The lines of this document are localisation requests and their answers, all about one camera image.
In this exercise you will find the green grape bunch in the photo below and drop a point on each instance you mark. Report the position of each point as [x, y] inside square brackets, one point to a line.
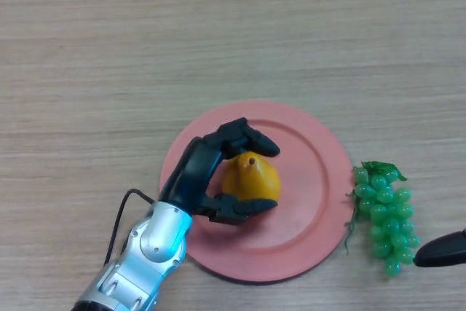
[389, 216]

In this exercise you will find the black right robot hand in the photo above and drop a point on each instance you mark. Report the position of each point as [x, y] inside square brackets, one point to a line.
[444, 251]

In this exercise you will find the yellow pear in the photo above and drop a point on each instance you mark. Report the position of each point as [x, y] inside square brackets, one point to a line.
[255, 180]

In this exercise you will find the pink round plate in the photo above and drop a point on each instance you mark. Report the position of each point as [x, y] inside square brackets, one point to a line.
[306, 194]

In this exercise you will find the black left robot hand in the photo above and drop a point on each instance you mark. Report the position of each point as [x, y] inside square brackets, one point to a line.
[193, 176]

